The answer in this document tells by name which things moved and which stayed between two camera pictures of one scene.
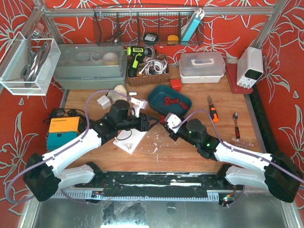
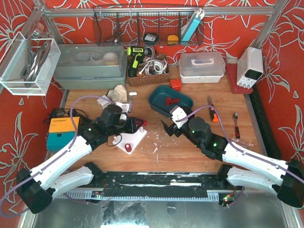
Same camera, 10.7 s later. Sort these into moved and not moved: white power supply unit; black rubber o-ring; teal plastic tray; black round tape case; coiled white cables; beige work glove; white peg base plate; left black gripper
Moved: black rubber o-ring; left black gripper
Not moved: coiled white cables; beige work glove; black round tape case; white peg base plate; teal plastic tray; white power supply unit
